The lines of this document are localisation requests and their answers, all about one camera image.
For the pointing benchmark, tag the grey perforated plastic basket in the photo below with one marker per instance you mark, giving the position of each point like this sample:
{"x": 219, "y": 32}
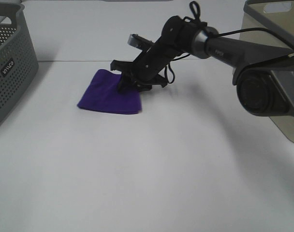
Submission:
{"x": 18, "y": 61}

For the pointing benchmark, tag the beige plastic storage bin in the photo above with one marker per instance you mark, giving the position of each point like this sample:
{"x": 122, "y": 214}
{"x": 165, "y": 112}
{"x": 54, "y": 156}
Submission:
{"x": 277, "y": 16}

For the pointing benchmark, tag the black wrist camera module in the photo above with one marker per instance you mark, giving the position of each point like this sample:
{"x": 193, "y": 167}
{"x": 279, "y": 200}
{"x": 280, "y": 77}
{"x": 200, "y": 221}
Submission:
{"x": 139, "y": 42}

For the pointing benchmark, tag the purple towel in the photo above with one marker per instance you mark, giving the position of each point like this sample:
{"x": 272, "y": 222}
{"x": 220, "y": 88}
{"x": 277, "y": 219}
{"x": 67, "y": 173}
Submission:
{"x": 102, "y": 95}

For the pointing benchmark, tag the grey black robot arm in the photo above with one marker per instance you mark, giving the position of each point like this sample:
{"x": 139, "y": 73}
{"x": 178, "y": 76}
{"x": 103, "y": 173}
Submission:
{"x": 263, "y": 75}

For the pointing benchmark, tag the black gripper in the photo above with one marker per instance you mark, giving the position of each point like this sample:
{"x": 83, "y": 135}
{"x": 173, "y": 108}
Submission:
{"x": 143, "y": 72}

